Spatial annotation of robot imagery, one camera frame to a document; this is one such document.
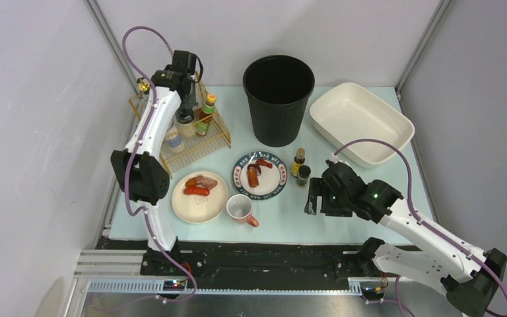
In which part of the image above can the yellow cap sauce bottle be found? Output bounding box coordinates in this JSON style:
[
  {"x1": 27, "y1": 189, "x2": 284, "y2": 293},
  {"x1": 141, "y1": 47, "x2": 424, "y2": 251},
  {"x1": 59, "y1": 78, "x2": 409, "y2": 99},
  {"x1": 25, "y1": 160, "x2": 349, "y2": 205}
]
[{"x1": 195, "y1": 94, "x2": 217, "y2": 137}]

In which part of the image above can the black lid spice jar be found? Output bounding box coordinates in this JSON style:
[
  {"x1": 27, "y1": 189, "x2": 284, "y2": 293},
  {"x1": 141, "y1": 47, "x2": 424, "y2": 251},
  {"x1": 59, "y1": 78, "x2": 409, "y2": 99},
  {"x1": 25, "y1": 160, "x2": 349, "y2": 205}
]
[{"x1": 176, "y1": 108, "x2": 195, "y2": 137}]

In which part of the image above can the silver lid spice jar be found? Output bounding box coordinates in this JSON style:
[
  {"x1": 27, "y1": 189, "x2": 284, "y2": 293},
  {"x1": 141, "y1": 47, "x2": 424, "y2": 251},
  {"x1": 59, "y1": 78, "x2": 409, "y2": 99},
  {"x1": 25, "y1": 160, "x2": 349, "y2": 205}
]
[{"x1": 164, "y1": 124, "x2": 186, "y2": 153}]

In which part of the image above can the glass oil bottle gold spout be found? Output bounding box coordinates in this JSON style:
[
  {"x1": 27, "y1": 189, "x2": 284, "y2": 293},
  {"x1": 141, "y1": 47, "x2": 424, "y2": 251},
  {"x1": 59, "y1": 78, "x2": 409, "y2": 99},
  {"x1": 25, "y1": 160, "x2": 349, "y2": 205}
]
[{"x1": 137, "y1": 77, "x2": 151, "y2": 99}]

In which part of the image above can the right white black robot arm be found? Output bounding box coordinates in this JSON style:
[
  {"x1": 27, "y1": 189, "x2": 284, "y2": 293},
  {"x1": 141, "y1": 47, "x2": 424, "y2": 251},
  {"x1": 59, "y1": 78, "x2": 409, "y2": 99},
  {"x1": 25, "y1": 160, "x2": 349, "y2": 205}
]
[{"x1": 305, "y1": 160, "x2": 507, "y2": 316}]

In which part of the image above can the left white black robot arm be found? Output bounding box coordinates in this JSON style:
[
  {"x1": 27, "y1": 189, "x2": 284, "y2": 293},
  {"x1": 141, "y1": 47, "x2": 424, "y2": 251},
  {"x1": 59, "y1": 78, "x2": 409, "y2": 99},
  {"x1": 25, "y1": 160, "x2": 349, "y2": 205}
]
[{"x1": 110, "y1": 50, "x2": 203, "y2": 252}]

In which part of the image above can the black cap pepper jar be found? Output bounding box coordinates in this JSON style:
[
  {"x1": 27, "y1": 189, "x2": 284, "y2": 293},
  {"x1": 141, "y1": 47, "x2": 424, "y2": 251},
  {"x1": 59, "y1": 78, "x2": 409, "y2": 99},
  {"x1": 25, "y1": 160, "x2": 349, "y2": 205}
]
[{"x1": 296, "y1": 165, "x2": 311, "y2": 188}]

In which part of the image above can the brown cap small bottle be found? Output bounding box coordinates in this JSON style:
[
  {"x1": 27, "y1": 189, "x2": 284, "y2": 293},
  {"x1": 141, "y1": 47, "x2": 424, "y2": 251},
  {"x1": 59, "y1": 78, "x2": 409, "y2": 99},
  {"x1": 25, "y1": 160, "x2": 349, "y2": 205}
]
[{"x1": 290, "y1": 148, "x2": 306, "y2": 178}]

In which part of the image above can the patterned rim white plate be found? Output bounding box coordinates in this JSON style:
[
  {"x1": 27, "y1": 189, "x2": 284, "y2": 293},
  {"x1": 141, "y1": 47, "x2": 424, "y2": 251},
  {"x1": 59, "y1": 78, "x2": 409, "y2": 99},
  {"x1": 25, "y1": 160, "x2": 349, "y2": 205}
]
[{"x1": 231, "y1": 151, "x2": 288, "y2": 200}]

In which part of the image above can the red sausage piece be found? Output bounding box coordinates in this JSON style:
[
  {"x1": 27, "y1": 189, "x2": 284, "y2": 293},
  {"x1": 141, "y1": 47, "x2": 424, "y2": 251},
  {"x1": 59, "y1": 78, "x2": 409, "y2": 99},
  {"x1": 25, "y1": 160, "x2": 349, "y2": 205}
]
[{"x1": 256, "y1": 158, "x2": 273, "y2": 169}]

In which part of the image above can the orange sausage on patterned plate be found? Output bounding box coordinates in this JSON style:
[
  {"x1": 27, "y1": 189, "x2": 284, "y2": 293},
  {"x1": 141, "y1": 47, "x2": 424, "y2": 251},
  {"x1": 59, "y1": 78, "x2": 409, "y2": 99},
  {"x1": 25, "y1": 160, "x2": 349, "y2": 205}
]
[{"x1": 247, "y1": 169, "x2": 259, "y2": 188}]

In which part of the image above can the dark sausage piece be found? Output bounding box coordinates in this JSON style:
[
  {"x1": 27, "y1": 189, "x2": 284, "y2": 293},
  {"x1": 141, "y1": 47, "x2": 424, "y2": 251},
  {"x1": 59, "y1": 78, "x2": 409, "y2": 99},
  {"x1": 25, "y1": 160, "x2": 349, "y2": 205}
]
[{"x1": 247, "y1": 164, "x2": 261, "y2": 176}]

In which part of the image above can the pink ceramic mug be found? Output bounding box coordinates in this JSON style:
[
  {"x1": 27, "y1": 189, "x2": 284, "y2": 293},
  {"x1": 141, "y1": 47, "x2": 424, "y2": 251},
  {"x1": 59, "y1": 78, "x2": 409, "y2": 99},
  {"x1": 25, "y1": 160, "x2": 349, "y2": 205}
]
[{"x1": 226, "y1": 194, "x2": 259, "y2": 228}]

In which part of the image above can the white rectangular basin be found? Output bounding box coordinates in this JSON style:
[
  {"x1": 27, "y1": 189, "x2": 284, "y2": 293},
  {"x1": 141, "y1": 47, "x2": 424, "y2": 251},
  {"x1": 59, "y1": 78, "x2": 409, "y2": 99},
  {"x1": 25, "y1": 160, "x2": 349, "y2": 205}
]
[{"x1": 301, "y1": 83, "x2": 416, "y2": 164}]

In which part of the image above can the brown meat piece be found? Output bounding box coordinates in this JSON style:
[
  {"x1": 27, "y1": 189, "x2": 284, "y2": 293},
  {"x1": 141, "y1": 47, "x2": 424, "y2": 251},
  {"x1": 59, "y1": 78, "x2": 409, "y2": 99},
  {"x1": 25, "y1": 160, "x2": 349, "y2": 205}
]
[{"x1": 185, "y1": 175, "x2": 218, "y2": 190}]

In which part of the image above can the black plastic trash bin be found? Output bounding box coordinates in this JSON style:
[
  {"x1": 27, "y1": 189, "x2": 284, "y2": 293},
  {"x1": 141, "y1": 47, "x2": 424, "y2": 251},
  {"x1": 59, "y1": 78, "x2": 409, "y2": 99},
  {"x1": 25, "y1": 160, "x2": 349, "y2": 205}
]
[{"x1": 242, "y1": 55, "x2": 315, "y2": 147}]

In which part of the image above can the cream round plate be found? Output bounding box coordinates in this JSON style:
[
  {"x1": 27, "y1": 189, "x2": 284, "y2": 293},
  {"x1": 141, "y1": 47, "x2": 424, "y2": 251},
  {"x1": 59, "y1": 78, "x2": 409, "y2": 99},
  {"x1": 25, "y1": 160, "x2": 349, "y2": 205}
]
[{"x1": 171, "y1": 171, "x2": 229, "y2": 224}]

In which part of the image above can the red sausage on cream plate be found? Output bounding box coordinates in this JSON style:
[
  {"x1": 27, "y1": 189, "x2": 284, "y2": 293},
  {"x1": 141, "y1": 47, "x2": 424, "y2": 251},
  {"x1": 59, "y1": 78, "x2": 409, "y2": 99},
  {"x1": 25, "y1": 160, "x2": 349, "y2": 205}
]
[{"x1": 184, "y1": 186, "x2": 210, "y2": 196}]

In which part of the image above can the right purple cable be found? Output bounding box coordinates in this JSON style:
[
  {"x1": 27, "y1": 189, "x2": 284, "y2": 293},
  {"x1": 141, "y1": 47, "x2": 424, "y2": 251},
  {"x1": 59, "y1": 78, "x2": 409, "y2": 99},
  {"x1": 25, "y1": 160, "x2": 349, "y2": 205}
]
[{"x1": 329, "y1": 138, "x2": 507, "y2": 317}]

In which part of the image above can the purple cable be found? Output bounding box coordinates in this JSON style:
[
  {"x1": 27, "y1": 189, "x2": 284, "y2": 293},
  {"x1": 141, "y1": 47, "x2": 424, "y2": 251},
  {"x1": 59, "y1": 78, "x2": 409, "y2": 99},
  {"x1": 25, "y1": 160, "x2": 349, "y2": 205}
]
[
  {"x1": 121, "y1": 25, "x2": 198, "y2": 304},
  {"x1": 329, "y1": 138, "x2": 507, "y2": 317}
]

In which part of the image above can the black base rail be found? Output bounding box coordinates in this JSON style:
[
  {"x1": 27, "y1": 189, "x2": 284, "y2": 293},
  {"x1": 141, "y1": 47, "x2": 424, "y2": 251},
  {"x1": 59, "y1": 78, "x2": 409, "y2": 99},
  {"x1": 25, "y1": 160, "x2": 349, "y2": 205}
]
[{"x1": 95, "y1": 236, "x2": 438, "y2": 291}]

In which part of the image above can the yellow wire mesh rack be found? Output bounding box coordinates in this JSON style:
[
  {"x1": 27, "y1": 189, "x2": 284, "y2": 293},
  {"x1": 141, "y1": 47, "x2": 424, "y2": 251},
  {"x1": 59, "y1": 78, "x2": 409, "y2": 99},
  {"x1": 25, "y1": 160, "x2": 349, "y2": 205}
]
[{"x1": 129, "y1": 72, "x2": 232, "y2": 176}]

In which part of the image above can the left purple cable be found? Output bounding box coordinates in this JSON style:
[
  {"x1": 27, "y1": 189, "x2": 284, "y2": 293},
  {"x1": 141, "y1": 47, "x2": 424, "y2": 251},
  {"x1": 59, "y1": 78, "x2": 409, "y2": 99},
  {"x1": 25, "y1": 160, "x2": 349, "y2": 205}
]
[{"x1": 121, "y1": 25, "x2": 198, "y2": 304}]

